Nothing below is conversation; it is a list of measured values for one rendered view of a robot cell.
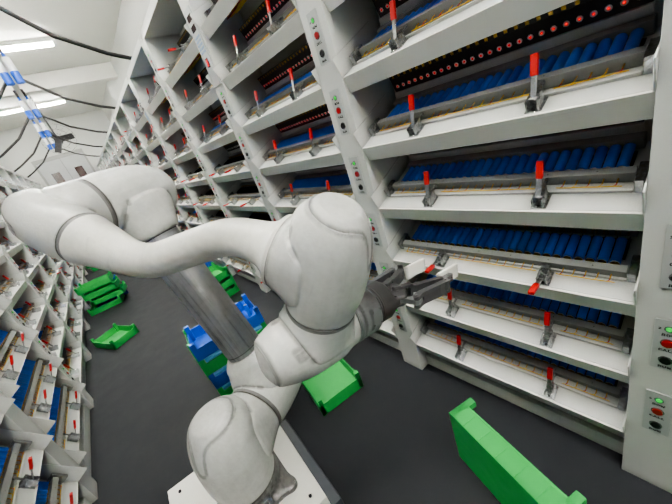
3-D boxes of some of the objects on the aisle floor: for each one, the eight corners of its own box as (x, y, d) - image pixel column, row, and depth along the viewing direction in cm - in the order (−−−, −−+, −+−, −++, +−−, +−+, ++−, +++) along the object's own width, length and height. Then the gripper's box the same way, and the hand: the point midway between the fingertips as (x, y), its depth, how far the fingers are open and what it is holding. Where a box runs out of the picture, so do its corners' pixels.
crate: (364, 385, 128) (358, 371, 125) (323, 416, 121) (317, 402, 118) (330, 350, 154) (325, 338, 150) (295, 374, 146) (289, 362, 143)
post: (422, 370, 126) (242, -285, 58) (404, 361, 133) (225, -231, 66) (448, 339, 136) (320, -249, 69) (430, 332, 143) (298, -206, 76)
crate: (562, 573, 67) (559, 524, 59) (459, 456, 93) (448, 412, 86) (586, 548, 69) (587, 498, 61) (479, 441, 96) (470, 396, 88)
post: (321, 320, 180) (166, -51, 112) (312, 315, 187) (162, -36, 119) (345, 300, 190) (216, -50, 122) (335, 297, 197) (209, -36, 130)
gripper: (335, 310, 65) (405, 274, 78) (414, 344, 49) (485, 291, 62) (329, 277, 63) (402, 245, 76) (410, 302, 47) (484, 257, 60)
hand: (432, 270), depth 68 cm, fingers open, 7 cm apart
